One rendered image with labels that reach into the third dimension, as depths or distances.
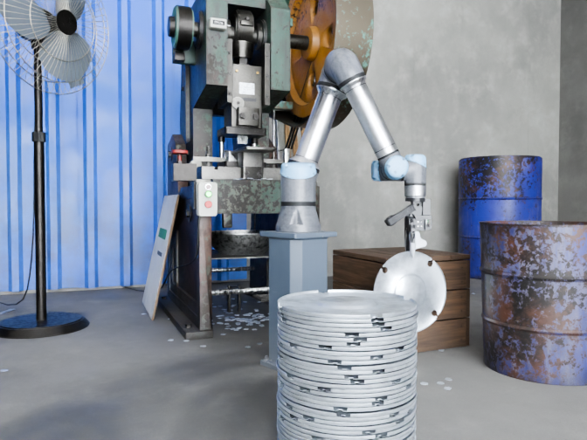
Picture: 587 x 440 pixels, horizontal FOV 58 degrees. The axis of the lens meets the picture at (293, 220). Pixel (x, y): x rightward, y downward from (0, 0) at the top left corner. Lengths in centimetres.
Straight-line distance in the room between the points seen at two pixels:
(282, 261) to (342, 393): 74
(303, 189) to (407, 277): 50
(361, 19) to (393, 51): 198
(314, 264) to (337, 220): 229
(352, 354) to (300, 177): 82
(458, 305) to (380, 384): 111
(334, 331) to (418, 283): 98
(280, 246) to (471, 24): 351
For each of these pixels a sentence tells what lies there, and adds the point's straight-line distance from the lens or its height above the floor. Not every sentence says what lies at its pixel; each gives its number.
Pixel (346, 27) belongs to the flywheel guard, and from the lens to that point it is 238.
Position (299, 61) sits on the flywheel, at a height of 129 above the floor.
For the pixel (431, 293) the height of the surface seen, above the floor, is 22.
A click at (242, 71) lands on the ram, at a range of 250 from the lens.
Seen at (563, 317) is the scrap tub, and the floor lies 21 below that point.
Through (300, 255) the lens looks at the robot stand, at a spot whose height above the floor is 38.
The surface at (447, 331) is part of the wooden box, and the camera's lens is 210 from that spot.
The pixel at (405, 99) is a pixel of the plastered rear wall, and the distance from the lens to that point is 436.
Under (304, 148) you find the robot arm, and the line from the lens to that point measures 187.
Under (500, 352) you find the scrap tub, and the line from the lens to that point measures 185.
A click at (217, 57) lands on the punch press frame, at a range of 243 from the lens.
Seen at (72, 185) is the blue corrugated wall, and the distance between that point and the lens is 353.
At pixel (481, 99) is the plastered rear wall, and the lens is 482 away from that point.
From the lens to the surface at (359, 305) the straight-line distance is 109.
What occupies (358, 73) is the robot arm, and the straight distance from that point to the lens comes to 179.
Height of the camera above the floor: 54
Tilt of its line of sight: 2 degrees down
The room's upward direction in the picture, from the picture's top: straight up
